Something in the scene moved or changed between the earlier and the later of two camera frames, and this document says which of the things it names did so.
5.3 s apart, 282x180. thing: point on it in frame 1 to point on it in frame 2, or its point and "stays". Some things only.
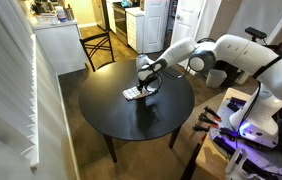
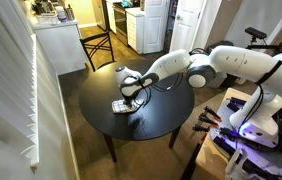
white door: [185, 21] stays
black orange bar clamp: [203, 118] stays
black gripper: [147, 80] to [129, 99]
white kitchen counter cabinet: [63, 44] stays
